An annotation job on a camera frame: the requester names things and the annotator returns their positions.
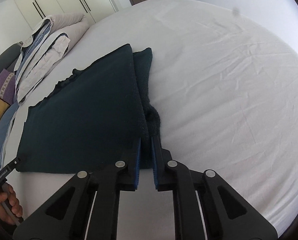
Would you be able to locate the white bed sheet mattress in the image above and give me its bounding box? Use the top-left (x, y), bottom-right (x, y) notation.
top-left (3, 0), bottom-right (298, 235)

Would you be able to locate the dark grey upholstered headboard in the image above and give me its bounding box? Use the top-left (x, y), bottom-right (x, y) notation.
top-left (0, 43), bottom-right (22, 73)

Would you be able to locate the purple patterned cushion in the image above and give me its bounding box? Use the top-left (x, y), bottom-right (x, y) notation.
top-left (0, 69), bottom-right (16, 105)

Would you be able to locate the blue bed cover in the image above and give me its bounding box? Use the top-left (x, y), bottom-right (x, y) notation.
top-left (0, 102), bottom-right (19, 169)

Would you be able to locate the person's left hand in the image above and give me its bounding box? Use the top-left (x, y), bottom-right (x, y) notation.
top-left (0, 183), bottom-right (23, 225)

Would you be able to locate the dark green garment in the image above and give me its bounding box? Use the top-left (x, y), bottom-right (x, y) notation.
top-left (17, 44), bottom-right (160, 174)

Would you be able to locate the folded grey white duvet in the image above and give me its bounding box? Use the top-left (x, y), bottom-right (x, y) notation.
top-left (14, 12), bottom-right (89, 105)

